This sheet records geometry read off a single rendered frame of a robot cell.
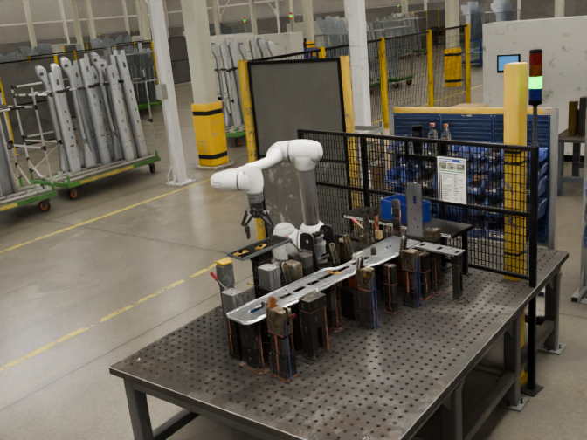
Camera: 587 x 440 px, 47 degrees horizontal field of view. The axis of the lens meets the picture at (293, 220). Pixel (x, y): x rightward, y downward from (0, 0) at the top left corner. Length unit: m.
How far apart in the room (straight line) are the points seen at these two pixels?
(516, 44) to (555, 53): 0.57
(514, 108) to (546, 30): 6.32
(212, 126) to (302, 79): 5.29
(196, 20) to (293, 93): 5.20
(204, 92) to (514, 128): 7.95
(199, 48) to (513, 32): 4.86
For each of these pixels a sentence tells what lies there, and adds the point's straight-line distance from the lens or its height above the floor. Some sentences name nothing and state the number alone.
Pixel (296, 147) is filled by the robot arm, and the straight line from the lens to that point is 4.05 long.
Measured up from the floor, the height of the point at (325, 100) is 1.61.
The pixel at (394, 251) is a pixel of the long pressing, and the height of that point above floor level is 1.00.
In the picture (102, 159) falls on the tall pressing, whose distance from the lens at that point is 11.53.
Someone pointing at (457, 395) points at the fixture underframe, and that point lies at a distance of 3.46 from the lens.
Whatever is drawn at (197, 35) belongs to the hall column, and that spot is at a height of 2.21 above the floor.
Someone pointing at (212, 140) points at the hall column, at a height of 0.48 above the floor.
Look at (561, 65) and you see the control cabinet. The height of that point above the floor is 1.38.
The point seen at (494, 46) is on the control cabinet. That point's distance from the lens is 10.58.
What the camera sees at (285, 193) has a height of 0.68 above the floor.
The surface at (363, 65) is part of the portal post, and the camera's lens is 8.32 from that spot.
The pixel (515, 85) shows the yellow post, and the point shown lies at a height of 1.88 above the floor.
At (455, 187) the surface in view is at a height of 1.26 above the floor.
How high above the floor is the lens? 2.37
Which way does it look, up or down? 17 degrees down
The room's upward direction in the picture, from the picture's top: 5 degrees counter-clockwise
